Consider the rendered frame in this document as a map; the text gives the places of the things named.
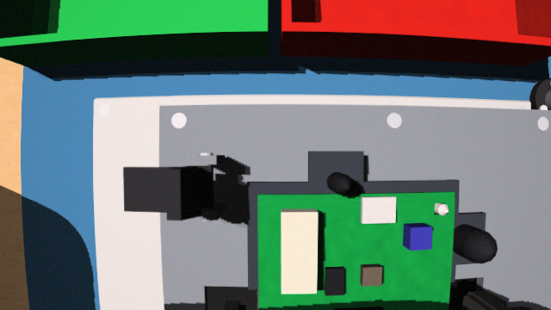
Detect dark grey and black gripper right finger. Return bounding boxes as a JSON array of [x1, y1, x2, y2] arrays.
[[462, 290, 512, 310]]

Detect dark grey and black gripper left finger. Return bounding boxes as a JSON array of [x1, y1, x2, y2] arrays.
[[223, 301, 246, 310]]

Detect green open-top bin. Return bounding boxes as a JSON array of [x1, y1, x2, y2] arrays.
[[0, 0, 269, 67]]

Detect red bin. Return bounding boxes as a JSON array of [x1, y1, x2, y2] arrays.
[[281, 0, 551, 66]]

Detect green circuit board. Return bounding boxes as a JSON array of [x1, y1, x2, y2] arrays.
[[257, 192, 455, 310]]

